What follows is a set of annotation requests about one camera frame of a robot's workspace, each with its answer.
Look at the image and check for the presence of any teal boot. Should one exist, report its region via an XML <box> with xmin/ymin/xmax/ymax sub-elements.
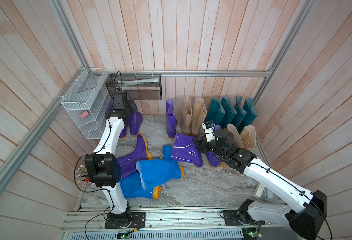
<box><xmin>238</xmin><ymin>98</ymin><xmax>258</xmax><ymax>133</ymax></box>
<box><xmin>205</xmin><ymin>97</ymin><xmax>226</xmax><ymax>125</ymax></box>
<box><xmin>220</xmin><ymin>96</ymin><xmax>237</xmax><ymax>128</ymax></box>
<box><xmin>231</xmin><ymin>96</ymin><xmax>247</xmax><ymax>128</ymax></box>

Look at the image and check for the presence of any large purple boot front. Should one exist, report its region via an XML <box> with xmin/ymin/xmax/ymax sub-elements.
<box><xmin>206</xmin><ymin>125</ymin><xmax>222</xmax><ymax>168</ymax></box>

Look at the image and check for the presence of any large beige boot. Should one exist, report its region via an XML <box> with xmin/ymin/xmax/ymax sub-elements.
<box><xmin>227</xmin><ymin>124</ymin><xmax>244</xmax><ymax>149</ymax></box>

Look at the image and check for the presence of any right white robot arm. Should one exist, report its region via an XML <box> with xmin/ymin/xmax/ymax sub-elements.
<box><xmin>194</xmin><ymin>122</ymin><xmax>328</xmax><ymax>240</ymax></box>

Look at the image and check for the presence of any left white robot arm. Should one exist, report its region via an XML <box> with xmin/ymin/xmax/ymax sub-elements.
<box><xmin>85</xmin><ymin>91</ymin><xmax>137</xmax><ymax>214</ymax></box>

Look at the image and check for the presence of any purple boot small hidden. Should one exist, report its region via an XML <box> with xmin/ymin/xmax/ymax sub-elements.
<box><xmin>129</xmin><ymin>112</ymin><xmax>143</xmax><ymax>137</ymax></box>

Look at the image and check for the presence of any pink eraser block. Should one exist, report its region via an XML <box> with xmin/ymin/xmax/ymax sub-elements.
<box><xmin>80</xmin><ymin>111</ymin><xmax>90</xmax><ymax>119</ymax></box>

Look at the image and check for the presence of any blue boot upper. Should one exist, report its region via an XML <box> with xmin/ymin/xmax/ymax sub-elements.
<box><xmin>136</xmin><ymin>145</ymin><xmax>185</xmax><ymax>190</ymax></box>

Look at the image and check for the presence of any pink pencil cup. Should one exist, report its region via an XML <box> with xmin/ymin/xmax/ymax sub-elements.
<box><xmin>75</xmin><ymin>164</ymin><xmax>89</xmax><ymax>183</ymax></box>

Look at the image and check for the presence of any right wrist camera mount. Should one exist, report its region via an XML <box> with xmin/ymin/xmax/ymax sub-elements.
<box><xmin>202</xmin><ymin>121</ymin><xmax>216</xmax><ymax>143</ymax></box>

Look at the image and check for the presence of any black wire mesh basket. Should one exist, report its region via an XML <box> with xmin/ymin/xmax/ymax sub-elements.
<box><xmin>106</xmin><ymin>72</ymin><xmax>163</xmax><ymax>101</ymax></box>

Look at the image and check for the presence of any white wire mesh shelf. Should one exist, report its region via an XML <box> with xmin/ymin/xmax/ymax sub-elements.
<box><xmin>61</xmin><ymin>68</ymin><xmax>109</xmax><ymax>140</ymax></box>

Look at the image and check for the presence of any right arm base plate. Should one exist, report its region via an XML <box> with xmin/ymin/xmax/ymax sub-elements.
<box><xmin>219</xmin><ymin>210</ymin><xmax>266</xmax><ymax>227</ymax></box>

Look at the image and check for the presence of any aluminium frame rail back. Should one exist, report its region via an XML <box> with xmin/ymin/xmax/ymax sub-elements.
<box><xmin>87</xmin><ymin>69</ymin><xmax>271</xmax><ymax>78</ymax></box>

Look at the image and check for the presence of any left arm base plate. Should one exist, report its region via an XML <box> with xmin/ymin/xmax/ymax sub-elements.
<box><xmin>105</xmin><ymin>211</ymin><xmax>146</xmax><ymax>230</ymax></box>

